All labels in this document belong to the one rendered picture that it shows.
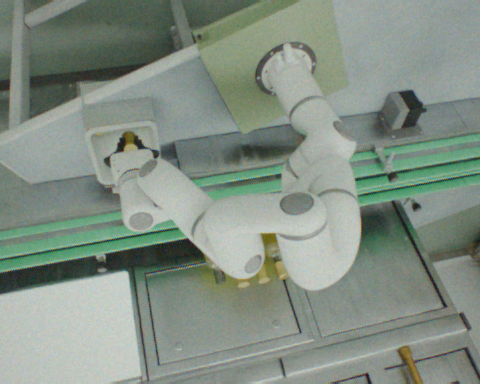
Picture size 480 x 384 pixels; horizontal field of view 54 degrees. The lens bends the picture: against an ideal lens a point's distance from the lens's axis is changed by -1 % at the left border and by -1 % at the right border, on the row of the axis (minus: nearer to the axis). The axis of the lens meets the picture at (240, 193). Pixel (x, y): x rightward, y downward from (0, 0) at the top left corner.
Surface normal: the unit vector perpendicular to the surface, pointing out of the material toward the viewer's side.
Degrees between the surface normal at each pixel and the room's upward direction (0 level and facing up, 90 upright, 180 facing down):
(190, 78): 0
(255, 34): 4
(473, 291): 90
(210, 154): 90
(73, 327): 90
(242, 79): 4
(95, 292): 90
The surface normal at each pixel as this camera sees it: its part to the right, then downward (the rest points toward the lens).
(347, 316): 0.06, -0.57
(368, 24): 0.24, 0.81
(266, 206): -0.26, -0.70
